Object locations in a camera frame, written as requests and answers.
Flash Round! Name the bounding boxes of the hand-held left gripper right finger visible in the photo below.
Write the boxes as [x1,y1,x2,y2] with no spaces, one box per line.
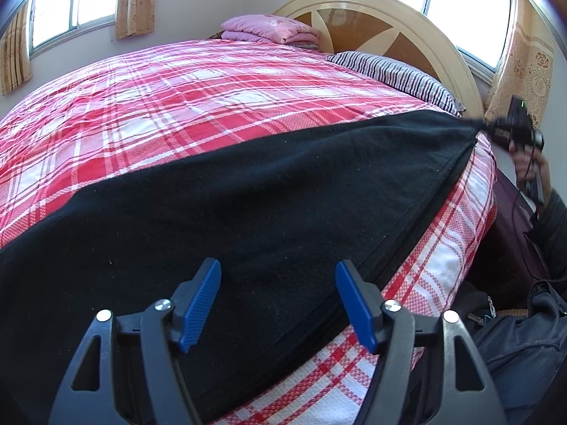
[335,259,508,425]

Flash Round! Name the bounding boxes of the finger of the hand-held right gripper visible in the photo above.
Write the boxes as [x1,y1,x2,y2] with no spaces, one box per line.
[465,117,499,136]

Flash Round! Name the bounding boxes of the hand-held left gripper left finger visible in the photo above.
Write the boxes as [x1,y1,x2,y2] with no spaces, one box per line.
[48,257,222,425]

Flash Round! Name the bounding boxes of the black pants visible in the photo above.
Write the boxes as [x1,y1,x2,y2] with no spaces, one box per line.
[0,110,481,425]

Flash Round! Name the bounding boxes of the person's right hand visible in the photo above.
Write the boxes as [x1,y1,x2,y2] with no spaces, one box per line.
[509,139,551,187]

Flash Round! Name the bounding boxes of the beige patterned curtain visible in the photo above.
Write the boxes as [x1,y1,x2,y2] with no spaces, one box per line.
[0,9,34,96]
[116,0,157,40]
[485,0,556,131]

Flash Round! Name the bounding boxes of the striped pillow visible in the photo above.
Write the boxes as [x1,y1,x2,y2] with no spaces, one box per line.
[326,51,464,116]

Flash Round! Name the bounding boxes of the sliding window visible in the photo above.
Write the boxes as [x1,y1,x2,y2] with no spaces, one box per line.
[421,0,517,74]
[29,0,127,58]

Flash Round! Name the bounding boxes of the cream and wood headboard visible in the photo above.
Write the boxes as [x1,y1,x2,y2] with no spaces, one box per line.
[272,0,485,118]

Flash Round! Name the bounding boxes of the dark maroon bag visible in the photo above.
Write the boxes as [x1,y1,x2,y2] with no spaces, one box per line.
[481,170,550,311]

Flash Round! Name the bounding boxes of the blue backpack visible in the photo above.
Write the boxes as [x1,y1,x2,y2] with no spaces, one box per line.
[470,281,567,425]

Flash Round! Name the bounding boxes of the red plaid bed sheet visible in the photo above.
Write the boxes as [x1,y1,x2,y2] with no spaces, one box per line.
[0,38,497,425]

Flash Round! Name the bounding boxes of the pink folded blanket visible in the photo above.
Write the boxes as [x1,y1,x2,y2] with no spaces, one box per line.
[220,15,320,47]

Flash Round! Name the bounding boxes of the thin black cable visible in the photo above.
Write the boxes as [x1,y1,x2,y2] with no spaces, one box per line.
[509,177,552,284]

